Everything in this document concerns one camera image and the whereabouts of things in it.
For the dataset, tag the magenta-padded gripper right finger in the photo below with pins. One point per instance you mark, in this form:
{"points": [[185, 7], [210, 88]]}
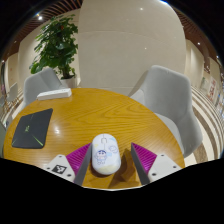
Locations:
{"points": [[145, 158]]}

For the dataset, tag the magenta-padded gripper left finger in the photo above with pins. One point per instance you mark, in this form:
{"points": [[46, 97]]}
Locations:
{"points": [[78, 160]]}

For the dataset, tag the white cartoon-print computer mouse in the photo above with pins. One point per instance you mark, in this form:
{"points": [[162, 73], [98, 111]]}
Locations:
{"points": [[106, 154]]}

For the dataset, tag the black mouse pad green streaks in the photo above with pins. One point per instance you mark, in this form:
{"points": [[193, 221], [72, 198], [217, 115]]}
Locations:
{"points": [[31, 128]]}

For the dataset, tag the grey shell chair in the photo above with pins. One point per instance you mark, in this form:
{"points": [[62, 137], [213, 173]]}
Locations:
{"points": [[170, 100], [38, 85]]}

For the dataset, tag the white power strip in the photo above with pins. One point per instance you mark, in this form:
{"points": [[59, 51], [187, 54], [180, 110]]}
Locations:
{"points": [[54, 94]]}

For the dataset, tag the white chair with thin legs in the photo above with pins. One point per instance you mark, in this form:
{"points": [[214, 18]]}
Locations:
{"points": [[12, 91]]}

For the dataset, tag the poster stand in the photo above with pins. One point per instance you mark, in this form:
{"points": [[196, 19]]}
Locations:
{"points": [[211, 89]]}

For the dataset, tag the large green potted plant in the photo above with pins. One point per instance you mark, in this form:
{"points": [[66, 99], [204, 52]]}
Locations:
{"points": [[55, 43]]}

